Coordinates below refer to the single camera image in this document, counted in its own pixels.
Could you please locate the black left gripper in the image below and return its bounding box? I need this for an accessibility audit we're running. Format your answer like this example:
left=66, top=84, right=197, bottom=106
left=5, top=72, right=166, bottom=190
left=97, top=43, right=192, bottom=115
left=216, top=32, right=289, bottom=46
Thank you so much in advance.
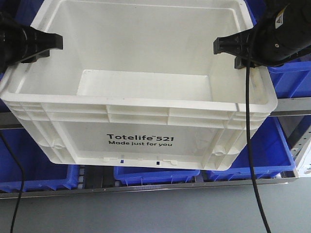
left=0, top=11, right=63, bottom=73

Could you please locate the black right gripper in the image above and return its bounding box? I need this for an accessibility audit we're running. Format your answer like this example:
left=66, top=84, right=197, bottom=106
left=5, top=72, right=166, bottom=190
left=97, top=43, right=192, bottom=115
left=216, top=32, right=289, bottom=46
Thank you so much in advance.
left=213, top=0, right=311, bottom=69

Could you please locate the white Totelife plastic tote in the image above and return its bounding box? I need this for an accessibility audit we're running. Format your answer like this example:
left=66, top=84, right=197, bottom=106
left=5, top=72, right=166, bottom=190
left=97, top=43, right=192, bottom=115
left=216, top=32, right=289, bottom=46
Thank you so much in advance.
left=0, top=0, right=277, bottom=170

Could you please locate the right shelf upper blue bin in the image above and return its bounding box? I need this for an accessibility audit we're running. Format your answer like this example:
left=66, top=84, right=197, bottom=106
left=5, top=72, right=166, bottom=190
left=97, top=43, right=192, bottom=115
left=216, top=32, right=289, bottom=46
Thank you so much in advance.
left=268, top=54, right=311, bottom=99

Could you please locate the shelf blue bin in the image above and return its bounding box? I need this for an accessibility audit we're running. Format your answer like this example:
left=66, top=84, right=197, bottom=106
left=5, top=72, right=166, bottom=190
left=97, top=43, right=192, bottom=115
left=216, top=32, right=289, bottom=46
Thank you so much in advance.
left=114, top=166, right=200, bottom=186
left=268, top=54, right=311, bottom=99
left=206, top=117, right=295, bottom=182
left=0, top=129, right=79, bottom=193

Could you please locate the right shelf blue bin left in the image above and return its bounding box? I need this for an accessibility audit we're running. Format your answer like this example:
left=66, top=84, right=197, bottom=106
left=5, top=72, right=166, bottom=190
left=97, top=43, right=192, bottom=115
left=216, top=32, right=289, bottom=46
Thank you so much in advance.
left=0, top=129, right=79, bottom=193

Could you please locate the right shelf lower roller track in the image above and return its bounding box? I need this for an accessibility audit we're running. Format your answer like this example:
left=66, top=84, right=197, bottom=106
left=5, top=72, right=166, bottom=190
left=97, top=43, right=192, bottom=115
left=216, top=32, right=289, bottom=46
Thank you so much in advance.
left=77, top=165, right=86, bottom=189

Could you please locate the right shelf blue bin middle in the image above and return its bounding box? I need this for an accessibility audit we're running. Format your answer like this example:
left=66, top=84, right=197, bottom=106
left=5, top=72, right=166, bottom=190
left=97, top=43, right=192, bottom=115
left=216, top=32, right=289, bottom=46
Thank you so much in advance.
left=114, top=166, right=200, bottom=186

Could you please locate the black right cable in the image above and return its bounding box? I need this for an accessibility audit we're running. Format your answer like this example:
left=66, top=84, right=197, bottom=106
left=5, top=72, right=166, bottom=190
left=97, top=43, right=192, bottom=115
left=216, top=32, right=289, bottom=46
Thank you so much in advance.
left=244, top=4, right=272, bottom=233

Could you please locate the black cable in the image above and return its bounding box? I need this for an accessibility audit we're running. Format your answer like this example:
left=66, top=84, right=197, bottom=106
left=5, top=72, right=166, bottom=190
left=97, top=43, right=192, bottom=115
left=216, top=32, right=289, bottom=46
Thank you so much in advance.
left=244, top=4, right=272, bottom=233
left=0, top=132, right=25, bottom=233

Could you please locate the black left cable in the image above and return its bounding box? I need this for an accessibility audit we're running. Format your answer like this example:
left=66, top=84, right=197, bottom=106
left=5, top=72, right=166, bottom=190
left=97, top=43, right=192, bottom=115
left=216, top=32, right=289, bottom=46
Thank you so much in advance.
left=0, top=132, right=25, bottom=233

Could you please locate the right shelf front rail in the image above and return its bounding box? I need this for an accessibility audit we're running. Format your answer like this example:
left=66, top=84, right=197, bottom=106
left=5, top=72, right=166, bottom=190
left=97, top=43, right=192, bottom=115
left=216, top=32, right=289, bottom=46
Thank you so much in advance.
left=0, top=176, right=299, bottom=200

